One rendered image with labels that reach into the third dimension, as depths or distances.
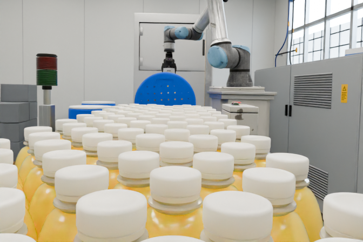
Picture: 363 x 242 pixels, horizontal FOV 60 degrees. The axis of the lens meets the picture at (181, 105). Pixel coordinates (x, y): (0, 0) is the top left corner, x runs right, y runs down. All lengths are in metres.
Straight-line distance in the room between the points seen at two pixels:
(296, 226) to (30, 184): 0.27
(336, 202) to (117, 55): 6.40
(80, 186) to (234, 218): 0.11
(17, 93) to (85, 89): 1.78
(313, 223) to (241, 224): 0.15
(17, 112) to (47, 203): 4.45
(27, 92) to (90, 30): 2.14
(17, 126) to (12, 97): 0.58
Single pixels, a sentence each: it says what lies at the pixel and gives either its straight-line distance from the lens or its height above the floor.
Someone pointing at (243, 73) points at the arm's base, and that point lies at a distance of 1.79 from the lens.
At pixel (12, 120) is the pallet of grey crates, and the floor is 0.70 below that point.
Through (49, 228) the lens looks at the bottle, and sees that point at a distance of 0.25.
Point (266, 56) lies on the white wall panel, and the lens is 7.08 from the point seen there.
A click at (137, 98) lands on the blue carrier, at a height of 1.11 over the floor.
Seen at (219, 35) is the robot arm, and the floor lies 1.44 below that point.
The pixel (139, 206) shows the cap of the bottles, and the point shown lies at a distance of 0.18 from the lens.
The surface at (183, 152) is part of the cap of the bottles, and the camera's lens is 0.35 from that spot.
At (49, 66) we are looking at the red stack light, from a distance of 1.07.
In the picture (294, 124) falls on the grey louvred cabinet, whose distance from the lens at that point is 3.48.
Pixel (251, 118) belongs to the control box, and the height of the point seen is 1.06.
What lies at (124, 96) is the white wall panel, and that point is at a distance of 6.51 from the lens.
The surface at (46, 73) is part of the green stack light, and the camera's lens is 1.07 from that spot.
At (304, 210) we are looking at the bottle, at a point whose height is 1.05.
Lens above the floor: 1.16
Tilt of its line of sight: 3 degrees down
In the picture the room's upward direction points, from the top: 1 degrees clockwise
